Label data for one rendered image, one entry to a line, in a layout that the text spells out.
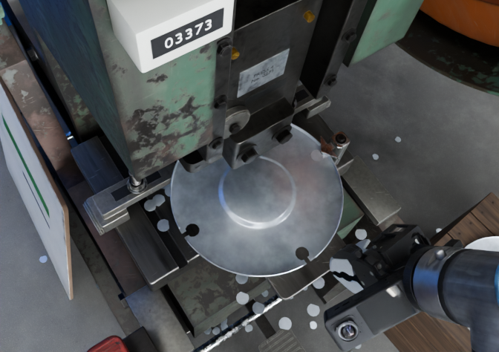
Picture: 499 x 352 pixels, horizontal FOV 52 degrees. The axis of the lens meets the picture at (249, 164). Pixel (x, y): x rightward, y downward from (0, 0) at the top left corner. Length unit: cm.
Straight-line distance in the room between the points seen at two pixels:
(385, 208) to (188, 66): 69
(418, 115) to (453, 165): 23
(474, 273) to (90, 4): 38
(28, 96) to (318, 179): 53
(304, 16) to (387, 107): 141
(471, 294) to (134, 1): 37
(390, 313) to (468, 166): 142
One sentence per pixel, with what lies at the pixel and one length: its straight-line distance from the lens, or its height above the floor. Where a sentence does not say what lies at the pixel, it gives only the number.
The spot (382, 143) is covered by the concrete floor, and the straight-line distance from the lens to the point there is 190.
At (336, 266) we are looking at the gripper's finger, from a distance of 72.
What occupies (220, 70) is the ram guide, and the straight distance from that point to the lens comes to 49.
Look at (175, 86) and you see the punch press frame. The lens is 45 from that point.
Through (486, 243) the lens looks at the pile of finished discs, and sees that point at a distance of 147.
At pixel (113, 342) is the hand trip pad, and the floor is 76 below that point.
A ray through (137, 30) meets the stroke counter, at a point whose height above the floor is 133.
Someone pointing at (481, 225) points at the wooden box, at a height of 35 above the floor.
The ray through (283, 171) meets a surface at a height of 79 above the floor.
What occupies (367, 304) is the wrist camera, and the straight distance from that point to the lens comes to 60.
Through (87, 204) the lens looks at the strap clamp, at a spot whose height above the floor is 73.
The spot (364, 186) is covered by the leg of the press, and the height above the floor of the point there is 64.
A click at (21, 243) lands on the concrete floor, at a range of 173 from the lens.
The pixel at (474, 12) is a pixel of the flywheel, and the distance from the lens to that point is 82.
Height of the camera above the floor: 157
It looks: 64 degrees down
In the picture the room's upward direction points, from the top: 12 degrees clockwise
